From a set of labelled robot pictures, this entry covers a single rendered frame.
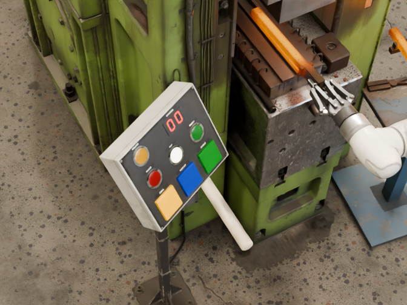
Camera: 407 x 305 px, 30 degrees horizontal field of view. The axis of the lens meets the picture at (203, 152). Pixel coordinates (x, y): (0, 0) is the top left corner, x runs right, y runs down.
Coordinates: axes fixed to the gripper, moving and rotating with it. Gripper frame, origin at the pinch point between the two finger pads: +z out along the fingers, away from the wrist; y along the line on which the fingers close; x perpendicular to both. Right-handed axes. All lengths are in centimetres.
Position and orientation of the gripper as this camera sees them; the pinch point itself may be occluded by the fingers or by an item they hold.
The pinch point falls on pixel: (313, 77)
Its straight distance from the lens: 247.5
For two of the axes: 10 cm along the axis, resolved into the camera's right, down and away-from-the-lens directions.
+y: 8.7, -3.9, 2.9
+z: -4.9, -7.2, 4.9
